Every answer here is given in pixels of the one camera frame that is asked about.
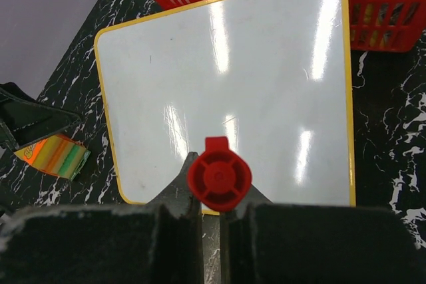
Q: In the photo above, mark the red whiteboard marker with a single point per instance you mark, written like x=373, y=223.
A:
x=219, y=178

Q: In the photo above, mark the orange green snack box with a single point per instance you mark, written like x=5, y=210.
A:
x=56, y=155

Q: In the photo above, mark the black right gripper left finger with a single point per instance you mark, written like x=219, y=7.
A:
x=159, y=242

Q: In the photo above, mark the yellow framed whiteboard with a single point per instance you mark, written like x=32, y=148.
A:
x=273, y=76

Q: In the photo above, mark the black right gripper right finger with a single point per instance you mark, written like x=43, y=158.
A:
x=264, y=242

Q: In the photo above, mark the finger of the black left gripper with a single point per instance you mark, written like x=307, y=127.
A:
x=25, y=121

